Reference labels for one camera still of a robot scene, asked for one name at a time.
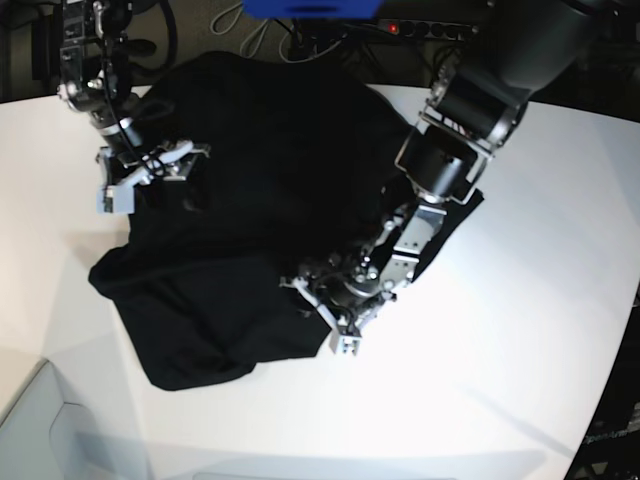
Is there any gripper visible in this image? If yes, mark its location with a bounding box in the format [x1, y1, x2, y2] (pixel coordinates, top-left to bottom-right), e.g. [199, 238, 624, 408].
[280, 269, 400, 340]
[96, 140, 211, 186]

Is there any black t-shirt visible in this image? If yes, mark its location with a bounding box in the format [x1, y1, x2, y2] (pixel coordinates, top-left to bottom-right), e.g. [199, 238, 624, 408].
[88, 49, 486, 394]

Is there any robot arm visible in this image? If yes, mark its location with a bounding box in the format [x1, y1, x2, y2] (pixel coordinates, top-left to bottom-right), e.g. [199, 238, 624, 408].
[283, 1, 622, 353]
[59, 1, 209, 190]

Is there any blue box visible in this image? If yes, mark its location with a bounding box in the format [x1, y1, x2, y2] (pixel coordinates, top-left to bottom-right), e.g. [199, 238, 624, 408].
[243, 0, 382, 19]

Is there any black power strip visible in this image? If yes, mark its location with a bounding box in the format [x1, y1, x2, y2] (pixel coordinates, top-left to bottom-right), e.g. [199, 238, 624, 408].
[374, 19, 479, 42]

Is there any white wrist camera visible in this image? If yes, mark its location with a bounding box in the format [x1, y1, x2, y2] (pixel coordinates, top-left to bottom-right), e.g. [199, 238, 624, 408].
[329, 330, 362, 356]
[96, 184, 135, 215]

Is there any white cable on floor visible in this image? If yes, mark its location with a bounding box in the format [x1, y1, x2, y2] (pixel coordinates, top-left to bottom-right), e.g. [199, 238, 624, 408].
[209, 4, 301, 64]

